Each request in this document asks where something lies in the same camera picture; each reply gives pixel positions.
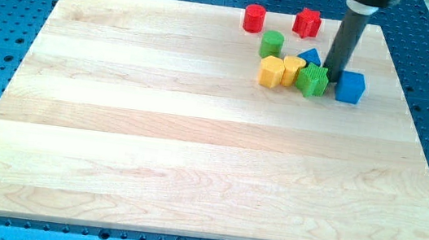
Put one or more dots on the green cylinder block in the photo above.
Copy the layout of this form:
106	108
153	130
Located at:
271	44

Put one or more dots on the blue cube block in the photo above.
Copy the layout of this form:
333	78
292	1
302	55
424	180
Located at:
350	87

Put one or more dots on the wooden board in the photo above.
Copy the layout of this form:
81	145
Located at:
146	115

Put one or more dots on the red star block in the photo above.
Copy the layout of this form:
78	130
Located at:
307	23

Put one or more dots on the red cylinder block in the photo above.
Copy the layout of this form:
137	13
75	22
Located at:
254	18

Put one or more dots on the blue triangle block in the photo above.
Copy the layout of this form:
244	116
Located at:
311	56

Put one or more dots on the yellow hexagon block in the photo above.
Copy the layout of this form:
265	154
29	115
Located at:
271	71

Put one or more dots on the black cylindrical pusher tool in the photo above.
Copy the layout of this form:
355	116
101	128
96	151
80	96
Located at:
349	32

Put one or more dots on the green star block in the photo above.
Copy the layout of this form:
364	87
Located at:
312	80

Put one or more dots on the yellow heart block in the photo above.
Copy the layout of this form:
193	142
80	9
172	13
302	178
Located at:
293	65

